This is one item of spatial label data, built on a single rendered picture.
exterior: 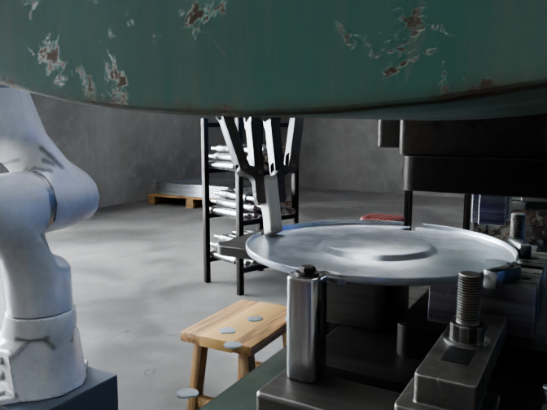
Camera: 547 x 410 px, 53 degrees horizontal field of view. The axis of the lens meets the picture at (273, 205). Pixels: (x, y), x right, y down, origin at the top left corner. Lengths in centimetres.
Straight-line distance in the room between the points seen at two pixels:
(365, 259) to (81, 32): 44
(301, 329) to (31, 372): 68
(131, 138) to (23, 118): 573
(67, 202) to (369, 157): 678
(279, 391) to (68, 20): 36
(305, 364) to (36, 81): 35
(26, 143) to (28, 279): 23
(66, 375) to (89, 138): 532
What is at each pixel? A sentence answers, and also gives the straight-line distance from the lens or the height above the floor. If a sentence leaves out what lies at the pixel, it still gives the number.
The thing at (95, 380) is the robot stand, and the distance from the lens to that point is 112.
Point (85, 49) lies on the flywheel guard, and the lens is 17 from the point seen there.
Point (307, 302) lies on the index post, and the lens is 46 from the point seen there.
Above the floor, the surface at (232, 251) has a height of 77.
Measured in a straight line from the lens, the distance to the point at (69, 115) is 614.
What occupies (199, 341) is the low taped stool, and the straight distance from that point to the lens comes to 162.
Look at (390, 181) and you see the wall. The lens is 757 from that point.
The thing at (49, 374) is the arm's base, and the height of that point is 49.
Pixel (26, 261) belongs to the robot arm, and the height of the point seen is 69.
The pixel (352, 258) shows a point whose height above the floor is 78.
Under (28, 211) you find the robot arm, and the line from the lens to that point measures 98.
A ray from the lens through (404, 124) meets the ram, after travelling 53.
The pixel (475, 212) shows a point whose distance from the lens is 58.
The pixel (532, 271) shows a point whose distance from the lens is 58.
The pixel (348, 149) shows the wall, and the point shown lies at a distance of 774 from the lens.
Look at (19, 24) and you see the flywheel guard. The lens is 19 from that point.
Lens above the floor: 92
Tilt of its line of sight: 8 degrees down
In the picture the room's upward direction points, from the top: straight up
